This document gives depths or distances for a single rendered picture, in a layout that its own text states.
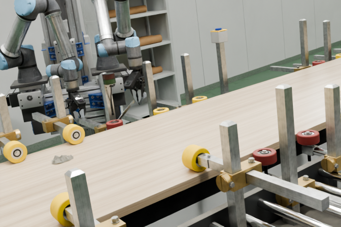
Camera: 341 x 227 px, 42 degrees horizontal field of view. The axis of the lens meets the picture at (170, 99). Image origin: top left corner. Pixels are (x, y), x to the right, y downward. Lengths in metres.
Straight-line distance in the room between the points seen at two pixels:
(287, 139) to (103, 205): 0.58
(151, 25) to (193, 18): 0.83
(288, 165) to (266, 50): 6.17
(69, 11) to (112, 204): 1.91
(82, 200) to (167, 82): 4.68
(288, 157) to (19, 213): 0.82
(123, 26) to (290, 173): 1.68
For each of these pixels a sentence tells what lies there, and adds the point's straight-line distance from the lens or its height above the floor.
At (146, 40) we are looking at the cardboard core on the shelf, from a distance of 5.20.
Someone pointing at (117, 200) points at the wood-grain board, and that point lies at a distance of 1.37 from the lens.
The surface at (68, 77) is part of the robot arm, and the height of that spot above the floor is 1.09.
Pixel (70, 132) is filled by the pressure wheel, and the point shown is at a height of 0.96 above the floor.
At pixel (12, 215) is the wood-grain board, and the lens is 1.44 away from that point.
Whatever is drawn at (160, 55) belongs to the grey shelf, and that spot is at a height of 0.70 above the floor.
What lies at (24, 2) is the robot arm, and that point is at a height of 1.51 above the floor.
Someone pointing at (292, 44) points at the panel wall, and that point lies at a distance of 8.14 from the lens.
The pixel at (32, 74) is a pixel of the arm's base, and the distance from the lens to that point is 2.91.
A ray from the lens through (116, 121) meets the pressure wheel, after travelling 2.17.
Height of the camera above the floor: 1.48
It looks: 14 degrees down
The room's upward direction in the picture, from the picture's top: 8 degrees counter-clockwise
